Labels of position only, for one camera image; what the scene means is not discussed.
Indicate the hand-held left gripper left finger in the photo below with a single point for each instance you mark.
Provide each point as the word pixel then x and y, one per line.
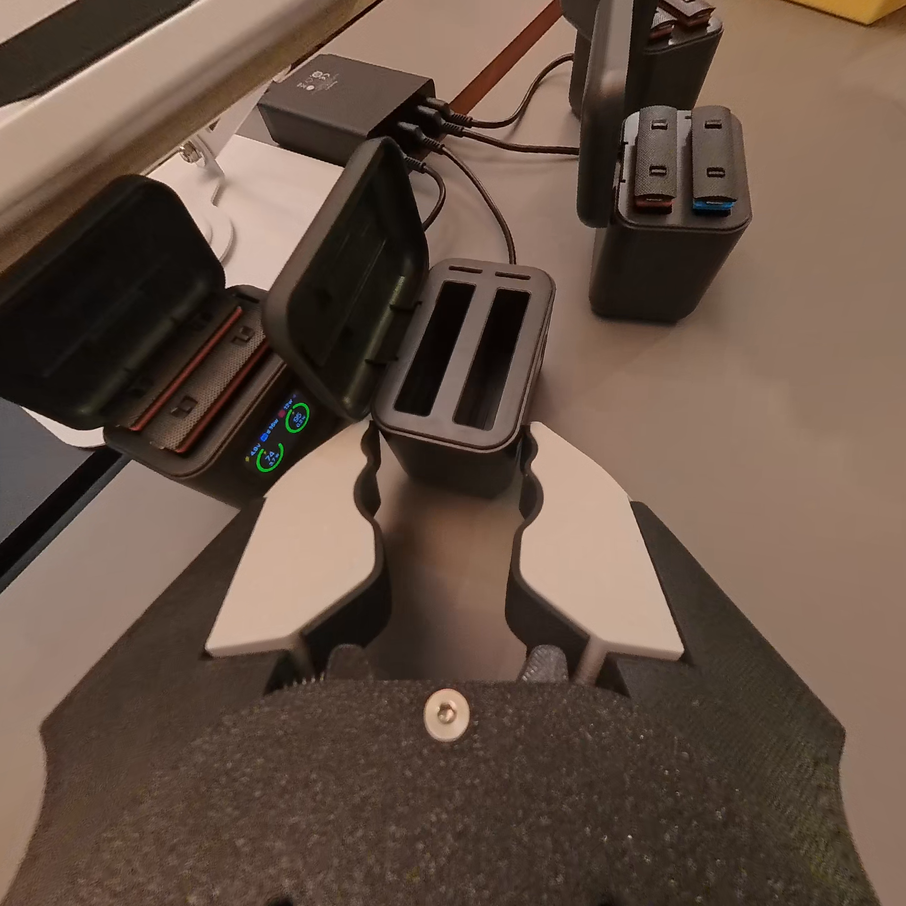
pixel 311 566

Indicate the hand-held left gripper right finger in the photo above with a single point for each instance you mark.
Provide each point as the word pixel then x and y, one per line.
pixel 594 566

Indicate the black battery charging case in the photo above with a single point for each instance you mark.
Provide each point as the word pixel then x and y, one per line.
pixel 106 283
pixel 679 71
pixel 665 269
pixel 340 248

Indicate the black battery blue edge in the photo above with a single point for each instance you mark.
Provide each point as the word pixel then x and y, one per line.
pixel 715 163

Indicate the instruction sheet on wooden stand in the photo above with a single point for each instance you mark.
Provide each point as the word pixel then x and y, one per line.
pixel 141 152

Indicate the black multiport charger hub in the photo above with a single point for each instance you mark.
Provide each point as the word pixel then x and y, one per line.
pixel 333 99

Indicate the yellow plastic bin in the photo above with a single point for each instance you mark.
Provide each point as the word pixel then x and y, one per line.
pixel 881 8

